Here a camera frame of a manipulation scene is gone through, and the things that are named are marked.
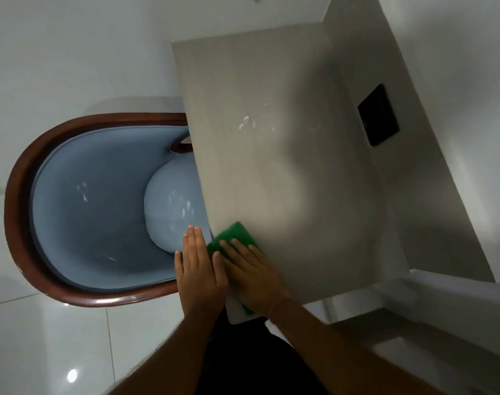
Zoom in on person's black trousers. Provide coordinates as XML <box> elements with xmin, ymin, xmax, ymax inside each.
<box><xmin>198</xmin><ymin>306</ymin><xmax>329</xmax><ymax>395</ymax></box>

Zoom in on person's right hand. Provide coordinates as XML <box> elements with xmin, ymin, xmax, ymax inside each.
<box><xmin>219</xmin><ymin>238</ymin><xmax>292</xmax><ymax>318</ymax></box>

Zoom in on round light blue cushion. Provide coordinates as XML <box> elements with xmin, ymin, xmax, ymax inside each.
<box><xmin>143</xmin><ymin>152</ymin><xmax>213</xmax><ymax>254</ymax></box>

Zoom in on black wall socket panel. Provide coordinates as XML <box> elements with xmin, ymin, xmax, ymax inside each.
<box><xmin>357</xmin><ymin>83</ymin><xmax>400</xmax><ymax>147</ymax></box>

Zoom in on white cloth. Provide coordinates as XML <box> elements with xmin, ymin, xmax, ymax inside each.
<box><xmin>225</xmin><ymin>290</ymin><xmax>268</xmax><ymax>325</ymax></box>

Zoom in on person's left forearm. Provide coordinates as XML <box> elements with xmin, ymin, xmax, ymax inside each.
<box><xmin>105</xmin><ymin>308</ymin><xmax>231</xmax><ymax>395</ymax></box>

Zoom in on white ledge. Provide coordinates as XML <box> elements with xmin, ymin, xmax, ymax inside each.
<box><xmin>326</xmin><ymin>268</ymin><xmax>500</xmax><ymax>395</ymax></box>

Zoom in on person's left hand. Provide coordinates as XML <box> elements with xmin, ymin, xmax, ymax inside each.
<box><xmin>174</xmin><ymin>225</ymin><xmax>230</xmax><ymax>322</ymax></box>

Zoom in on green cleaning cloth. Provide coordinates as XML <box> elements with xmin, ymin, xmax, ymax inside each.
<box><xmin>206</xmin><ymin>221</ymin><xmax>267</xmax><ymax>316</ymax></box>

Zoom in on person's right forearm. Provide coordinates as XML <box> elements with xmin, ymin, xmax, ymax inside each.
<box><xmin>269</xmin><ymin>298</ymin><xmax>446</xmax><ymax>395</ymax></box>

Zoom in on brown wooden blue upholstered chair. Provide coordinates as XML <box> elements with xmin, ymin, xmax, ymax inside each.
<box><xmin>4</xmin><ymin>113</ymin><xmax>214</xmax><ymax>308</ymax></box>

